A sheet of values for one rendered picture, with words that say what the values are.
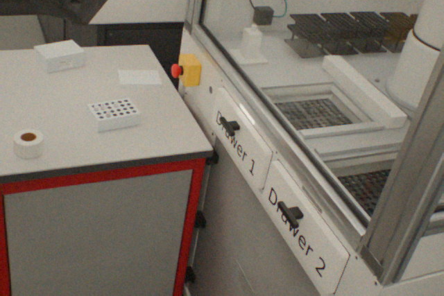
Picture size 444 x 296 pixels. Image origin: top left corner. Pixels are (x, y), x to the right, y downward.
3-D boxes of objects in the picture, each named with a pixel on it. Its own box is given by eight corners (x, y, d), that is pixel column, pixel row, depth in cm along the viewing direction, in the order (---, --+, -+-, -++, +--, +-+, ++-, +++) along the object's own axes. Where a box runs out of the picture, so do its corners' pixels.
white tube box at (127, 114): (97, 132, 150) (98, 120, 148) (86, 116, 156) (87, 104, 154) (140, 124, 157) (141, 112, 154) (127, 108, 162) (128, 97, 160)
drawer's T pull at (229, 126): (230, 137, 133) (231, 133, 133) (218, 120, 139) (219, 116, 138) (243, 136, 135) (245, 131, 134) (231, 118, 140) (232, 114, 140)
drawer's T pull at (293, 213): (293, 230, 110) (295, 225, 110) (275, 205, 116) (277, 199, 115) (309, 227, 112) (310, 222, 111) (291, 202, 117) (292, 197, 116)
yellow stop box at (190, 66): (182, 87, 161) (185, 65, 157) (174, 75, 166) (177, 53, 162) (198, 86, 163) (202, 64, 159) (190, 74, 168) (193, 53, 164)
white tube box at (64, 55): (46, 73, 171) (46, 58, 168) (34, 61, 176) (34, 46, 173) (84, 66, 179) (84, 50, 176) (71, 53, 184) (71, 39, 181)
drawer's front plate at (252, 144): (257, 190, 131) (266, 153, 125) (211, 121, 153) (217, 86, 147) (263, 189, 132) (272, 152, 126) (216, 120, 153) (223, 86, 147)
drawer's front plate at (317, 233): (326, 296, 108) (342, 256, 102) (261, 197, 130) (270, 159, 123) (334, 294, 109) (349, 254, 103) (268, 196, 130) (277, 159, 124)
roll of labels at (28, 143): (42, 141, 144) (42, 127, 142) (44, 157, 138) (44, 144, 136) (13, 142, 141) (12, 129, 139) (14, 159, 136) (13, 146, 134)
